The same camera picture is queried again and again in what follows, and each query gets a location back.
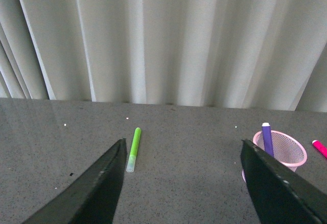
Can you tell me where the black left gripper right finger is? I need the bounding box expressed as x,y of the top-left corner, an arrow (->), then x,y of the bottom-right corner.
241,139 -> 326,223

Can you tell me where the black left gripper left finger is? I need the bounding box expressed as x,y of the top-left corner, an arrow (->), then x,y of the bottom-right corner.
25,138 -> 127,223

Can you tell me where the pink marker pen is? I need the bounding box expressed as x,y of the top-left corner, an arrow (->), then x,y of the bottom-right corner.
312,140 -> 327,158

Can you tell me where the purple marker pen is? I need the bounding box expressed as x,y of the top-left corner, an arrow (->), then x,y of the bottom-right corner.
262,122 -> 274,157

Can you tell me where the pink mesh cup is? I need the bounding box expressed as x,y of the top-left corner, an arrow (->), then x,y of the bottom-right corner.
242,130 -> 308,183

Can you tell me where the green marker pen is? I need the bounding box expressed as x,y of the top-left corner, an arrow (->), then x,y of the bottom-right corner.
126,128 -> 142,173

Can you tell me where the white pleated curtain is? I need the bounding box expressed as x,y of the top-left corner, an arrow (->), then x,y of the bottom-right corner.
1,0 -> 326,112

